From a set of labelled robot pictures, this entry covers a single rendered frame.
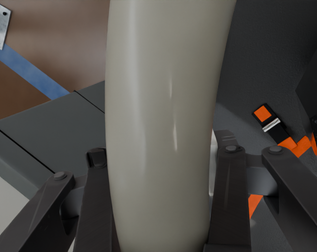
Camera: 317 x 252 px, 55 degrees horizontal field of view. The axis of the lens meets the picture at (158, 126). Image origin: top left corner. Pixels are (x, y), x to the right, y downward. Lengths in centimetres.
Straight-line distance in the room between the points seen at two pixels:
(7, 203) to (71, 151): 19
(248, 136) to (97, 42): 76
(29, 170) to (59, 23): 93
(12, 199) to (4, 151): 10
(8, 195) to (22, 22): 108
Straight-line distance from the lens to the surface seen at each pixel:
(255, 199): 141
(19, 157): 70
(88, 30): 142
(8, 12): 165
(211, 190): 16
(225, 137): 17
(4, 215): 65
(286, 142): 125
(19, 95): 171
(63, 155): 75
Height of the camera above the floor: 123
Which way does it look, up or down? 64 degrees down
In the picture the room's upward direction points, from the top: 136 degrees counter-clockwise
